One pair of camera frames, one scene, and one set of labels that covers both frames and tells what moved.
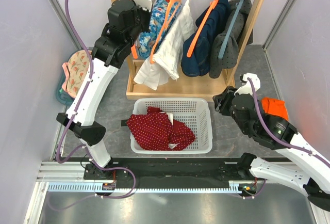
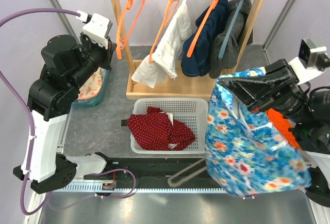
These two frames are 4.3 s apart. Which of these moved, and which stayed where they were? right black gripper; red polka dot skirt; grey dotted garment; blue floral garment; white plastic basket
Moved: blue floral garment; right black gripper
Stayed: red polka dot skirt; grey dotted garment; white plastic basket
